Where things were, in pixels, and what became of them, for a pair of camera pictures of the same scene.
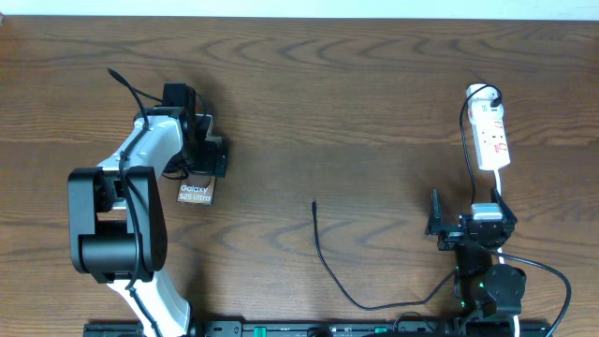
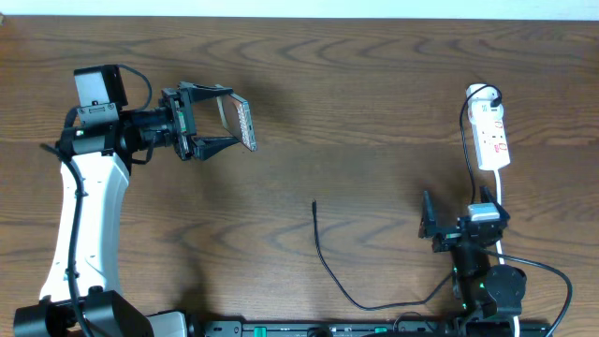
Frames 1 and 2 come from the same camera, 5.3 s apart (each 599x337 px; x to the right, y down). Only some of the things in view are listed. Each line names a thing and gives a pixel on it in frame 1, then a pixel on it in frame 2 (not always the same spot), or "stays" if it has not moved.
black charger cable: (497, 101) stays
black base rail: (333, 329) stays
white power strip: (486, 109) stays
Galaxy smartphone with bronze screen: (197, 190) to (236, 118)
